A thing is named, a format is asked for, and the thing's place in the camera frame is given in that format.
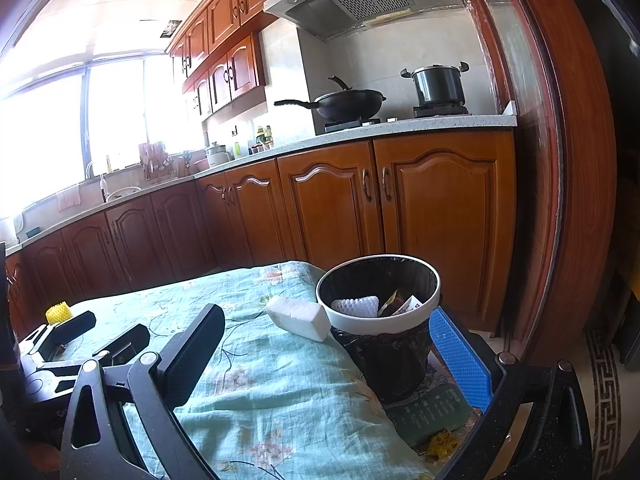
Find yellow foam fruit net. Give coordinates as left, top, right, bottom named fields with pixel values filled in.
left=46, top=301, right=74, bottom=325

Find floral light blue tablecloth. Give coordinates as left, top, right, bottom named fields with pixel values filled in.
left=58, top=261, right=430, bottom=479

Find black wok pan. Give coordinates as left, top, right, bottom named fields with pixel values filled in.
left=273, top=76, right=386, bottom=124

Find gas stove burner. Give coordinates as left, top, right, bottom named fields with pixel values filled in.
left=323, top=103, right=471, bottom=135

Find white foam block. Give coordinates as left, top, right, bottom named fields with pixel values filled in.
left=266, top=296, right=331, bottom=342

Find white foam fruit net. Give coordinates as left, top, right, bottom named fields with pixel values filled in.
left=331, top=296, right=380, bottom=318

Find wooden kitchen cabinets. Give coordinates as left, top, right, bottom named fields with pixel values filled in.
left=4, top=128, right=515, bottom=336
left=168, top=0, right=276, bottom=120

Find green yellow drink pouch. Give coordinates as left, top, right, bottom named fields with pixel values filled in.
left=378, top=287, right=422, bottom=318

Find chrome sink faucet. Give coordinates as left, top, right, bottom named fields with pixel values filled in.
left=85, top=160, right=108, bottom=203

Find black stock pot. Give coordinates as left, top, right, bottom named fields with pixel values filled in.
left=400, top=61, right=470, bottom=108

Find condiment bottles on counter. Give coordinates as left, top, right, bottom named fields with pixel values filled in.
left=230, top=126, right=274, bottom=158

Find wooden glass door frame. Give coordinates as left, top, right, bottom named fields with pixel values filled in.
left=463, top=0, right=616, bottom=365

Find small lidded pot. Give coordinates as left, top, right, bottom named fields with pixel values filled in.
left=206, top=142, right=232, bottom=168

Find wooden upper kitchen cabinets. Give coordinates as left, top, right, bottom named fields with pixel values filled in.
left=168, top=0, right=276, bottom=120

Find white rim black trash bin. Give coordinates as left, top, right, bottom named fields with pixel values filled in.
left=316, top=254, right=442, bottom=404

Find wooden lower kitchen cabinets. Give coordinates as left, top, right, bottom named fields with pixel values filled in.
left=4, top=128, right=515, bottom=336

